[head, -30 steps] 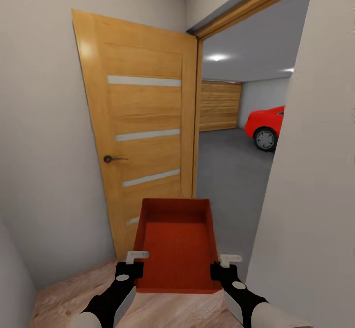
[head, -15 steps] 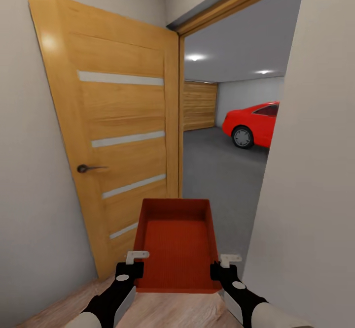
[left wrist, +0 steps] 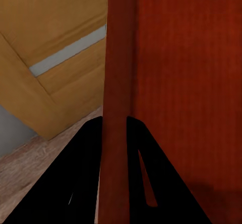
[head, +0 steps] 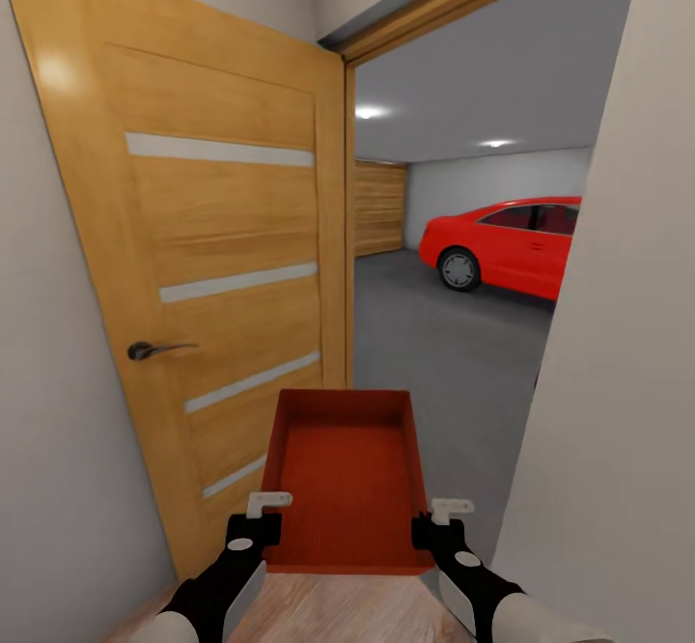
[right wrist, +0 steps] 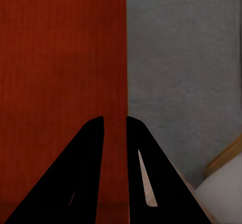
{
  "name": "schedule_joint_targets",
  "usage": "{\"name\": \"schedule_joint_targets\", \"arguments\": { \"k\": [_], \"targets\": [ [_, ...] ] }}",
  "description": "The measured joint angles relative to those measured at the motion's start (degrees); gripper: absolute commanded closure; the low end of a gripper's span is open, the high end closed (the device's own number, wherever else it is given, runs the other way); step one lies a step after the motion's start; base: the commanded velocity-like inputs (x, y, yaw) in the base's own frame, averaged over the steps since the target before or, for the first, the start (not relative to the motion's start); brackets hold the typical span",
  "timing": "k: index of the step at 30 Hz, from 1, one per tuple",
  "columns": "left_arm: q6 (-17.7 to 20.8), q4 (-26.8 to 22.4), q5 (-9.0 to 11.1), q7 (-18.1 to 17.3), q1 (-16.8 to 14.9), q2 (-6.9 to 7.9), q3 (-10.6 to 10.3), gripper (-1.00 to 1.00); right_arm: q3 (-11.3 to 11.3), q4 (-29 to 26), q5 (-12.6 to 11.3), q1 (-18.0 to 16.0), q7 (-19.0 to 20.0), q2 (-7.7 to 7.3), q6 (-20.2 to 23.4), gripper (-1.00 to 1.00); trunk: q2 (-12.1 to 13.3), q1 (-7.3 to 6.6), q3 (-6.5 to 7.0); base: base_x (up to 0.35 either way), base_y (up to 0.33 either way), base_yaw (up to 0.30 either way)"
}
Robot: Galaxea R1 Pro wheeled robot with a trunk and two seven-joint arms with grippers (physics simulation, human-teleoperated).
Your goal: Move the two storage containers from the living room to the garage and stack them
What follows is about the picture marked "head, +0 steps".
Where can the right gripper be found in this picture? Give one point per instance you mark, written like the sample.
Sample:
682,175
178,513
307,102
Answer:
426,534

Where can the storage box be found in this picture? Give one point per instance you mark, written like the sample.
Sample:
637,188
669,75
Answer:
350,460

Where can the car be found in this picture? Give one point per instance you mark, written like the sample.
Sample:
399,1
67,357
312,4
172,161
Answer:
521,245

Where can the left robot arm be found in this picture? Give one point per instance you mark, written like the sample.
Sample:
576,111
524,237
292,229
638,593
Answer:
208,609

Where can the garage door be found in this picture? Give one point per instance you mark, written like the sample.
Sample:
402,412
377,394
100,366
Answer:
378,207

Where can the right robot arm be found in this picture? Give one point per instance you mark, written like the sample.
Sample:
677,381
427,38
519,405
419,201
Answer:
491,609

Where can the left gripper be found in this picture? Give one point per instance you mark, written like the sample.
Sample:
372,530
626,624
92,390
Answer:
269,526

